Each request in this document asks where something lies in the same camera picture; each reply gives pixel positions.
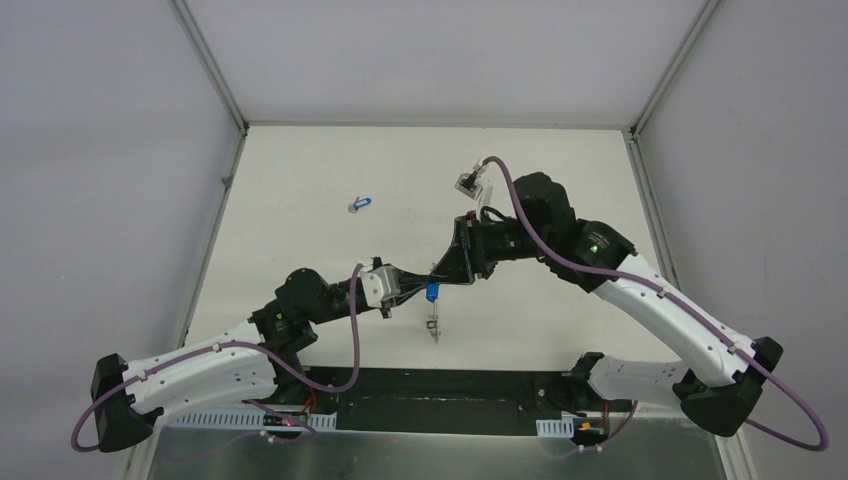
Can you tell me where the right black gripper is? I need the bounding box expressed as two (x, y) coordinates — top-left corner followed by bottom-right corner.
(427, 209), (550, 284)

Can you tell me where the blue tag key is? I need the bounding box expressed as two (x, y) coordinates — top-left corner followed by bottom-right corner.
(425, 283), (440, 303)
(348, 197), (372, 214)

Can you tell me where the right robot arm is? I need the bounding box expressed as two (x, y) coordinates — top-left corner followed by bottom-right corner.
(429, 172), (783, 437)

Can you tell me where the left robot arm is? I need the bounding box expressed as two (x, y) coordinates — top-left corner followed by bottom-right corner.
(71, 264), (430, 453)

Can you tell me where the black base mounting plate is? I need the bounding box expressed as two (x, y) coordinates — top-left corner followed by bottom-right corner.
(241, 365), (634, 437)

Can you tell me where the left controller board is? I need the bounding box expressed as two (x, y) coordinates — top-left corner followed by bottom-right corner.
(263, 412), (308, 428)

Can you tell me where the controller board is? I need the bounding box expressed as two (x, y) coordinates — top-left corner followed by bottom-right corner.
(263, 412), (308, 428)
(573, 419), (610, 443)

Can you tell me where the right controller board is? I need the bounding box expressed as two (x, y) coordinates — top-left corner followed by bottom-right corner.
(573, 419), (610, 443)

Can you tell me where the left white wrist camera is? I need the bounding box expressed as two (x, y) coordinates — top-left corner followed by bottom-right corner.
(359, 265), (401, 309)

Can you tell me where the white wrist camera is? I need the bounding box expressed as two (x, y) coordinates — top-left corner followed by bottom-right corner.
(454, 163), (494, 207)
(359, 265), (401, 309)

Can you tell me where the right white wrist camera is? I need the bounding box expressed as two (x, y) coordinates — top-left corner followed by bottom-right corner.
(454, 163), (494, 207)

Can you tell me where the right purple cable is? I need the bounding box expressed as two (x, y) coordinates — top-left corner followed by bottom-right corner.
(482, 156), (831, 453)

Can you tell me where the purple cable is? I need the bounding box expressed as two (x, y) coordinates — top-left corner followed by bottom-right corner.
(482, 156), (831, 453)
(70, 262), (366, 454)

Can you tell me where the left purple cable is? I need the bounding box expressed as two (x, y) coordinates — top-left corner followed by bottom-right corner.
(70, 262), (366, 454)

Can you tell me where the aluminium frame rail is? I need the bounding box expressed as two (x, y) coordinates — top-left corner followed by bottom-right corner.
(127, 404), (751, 479)

